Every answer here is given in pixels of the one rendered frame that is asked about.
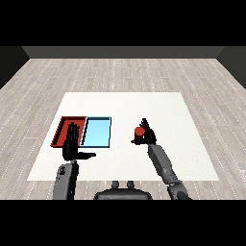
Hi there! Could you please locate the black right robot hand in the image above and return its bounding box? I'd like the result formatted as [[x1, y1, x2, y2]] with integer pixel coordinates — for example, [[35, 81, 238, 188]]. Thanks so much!
[[130, 117, 158, 146]]

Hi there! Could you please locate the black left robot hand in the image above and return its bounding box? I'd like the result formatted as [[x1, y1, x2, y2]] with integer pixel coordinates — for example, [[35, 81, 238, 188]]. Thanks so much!
[[61, 121, 97, 162]]

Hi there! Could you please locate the small red can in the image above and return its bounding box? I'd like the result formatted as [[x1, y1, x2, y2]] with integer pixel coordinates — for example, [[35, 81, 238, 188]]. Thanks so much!
[[134, 126, 146, 142]]

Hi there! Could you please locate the red shallow open box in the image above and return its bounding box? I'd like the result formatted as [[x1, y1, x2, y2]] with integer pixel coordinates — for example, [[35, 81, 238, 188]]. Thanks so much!
[[50, 115, 87, 149]]

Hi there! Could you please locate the light blue shallow open box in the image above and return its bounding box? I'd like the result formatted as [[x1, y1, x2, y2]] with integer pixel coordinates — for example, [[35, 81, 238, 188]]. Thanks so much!
[[79, 115, 112, 149]]

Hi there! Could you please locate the dark grey robot body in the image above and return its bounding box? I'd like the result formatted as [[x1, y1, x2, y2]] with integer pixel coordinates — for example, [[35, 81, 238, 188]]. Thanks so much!
[[93, 181, 154, 201]]

